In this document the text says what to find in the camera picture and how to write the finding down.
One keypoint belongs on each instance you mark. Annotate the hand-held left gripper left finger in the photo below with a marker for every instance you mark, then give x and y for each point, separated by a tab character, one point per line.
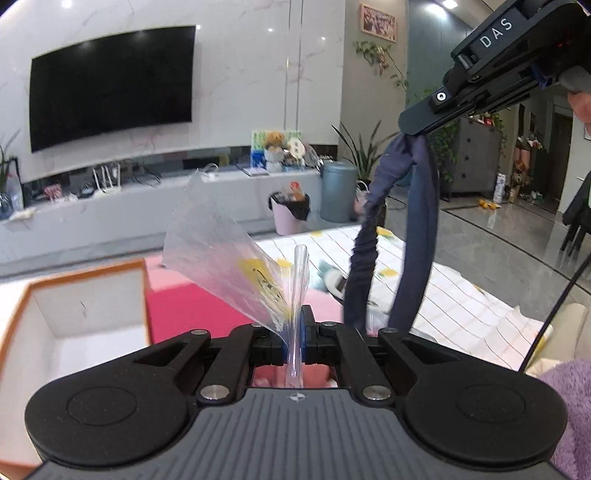
276	344

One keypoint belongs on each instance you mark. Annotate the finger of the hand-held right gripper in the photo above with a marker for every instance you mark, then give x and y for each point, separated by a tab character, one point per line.
427	113

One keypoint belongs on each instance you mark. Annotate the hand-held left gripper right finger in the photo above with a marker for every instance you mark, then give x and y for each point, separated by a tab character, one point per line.
306	325

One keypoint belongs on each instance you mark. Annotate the red storage box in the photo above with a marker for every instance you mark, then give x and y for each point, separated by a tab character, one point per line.
207	314

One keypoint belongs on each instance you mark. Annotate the clear plastic bag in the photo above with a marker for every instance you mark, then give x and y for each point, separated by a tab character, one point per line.
212	249

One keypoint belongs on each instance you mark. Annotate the dark blue elastic cloth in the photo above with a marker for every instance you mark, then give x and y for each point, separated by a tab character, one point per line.
418	240

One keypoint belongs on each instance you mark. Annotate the white box with orange rim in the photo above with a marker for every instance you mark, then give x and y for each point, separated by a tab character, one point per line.
78	304

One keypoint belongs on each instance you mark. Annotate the person's right hand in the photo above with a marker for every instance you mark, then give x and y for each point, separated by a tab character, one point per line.
582	106

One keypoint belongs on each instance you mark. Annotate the leafy green floor plant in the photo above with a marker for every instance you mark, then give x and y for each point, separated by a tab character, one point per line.
445	147

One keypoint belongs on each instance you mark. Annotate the grey cabinet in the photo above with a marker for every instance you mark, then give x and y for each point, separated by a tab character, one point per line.
475	157

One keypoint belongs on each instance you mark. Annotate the long leaf potted plant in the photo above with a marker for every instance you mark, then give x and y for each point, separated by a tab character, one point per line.
364	157

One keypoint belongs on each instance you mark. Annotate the hanging vine plant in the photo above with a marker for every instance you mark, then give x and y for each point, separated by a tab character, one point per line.
376	55

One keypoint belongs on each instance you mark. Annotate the pink bin with black bag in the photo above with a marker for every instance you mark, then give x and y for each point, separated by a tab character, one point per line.
288	217

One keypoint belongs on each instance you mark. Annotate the grey pedal bin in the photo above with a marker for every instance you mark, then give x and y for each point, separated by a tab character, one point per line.
338	194

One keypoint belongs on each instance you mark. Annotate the pink printed cloth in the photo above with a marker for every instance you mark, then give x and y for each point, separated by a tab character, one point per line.
161	272

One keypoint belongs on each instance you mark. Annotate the round white hand fan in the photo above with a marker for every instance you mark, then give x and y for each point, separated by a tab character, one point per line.
295	148

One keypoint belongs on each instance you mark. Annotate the teddy bear bouquet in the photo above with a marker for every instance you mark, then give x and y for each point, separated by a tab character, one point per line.
274	145

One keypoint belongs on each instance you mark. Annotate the lemon print grid tablecloth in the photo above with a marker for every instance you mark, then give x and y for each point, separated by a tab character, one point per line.
461	300

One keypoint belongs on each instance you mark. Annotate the painted canvas picture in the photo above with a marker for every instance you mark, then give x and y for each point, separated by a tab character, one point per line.
258	138

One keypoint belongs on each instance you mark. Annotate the dark chair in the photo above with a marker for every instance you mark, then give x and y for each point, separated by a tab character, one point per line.
577	217

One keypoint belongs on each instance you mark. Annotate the white marble television console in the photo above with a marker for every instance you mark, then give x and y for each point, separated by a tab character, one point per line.
138	207

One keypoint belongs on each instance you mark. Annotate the white router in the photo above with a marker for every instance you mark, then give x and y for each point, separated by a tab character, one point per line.
105	182

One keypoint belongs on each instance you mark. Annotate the purple fluffy blanket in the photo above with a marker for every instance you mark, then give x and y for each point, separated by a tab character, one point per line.
570	415

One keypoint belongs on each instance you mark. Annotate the green plant in glass vase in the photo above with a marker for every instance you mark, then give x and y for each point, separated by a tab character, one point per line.
7	184

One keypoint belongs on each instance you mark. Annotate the framed wall picture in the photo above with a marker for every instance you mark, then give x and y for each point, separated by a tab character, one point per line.
378	22

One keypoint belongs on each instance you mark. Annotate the black wall television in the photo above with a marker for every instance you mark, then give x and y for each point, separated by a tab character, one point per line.
111	85

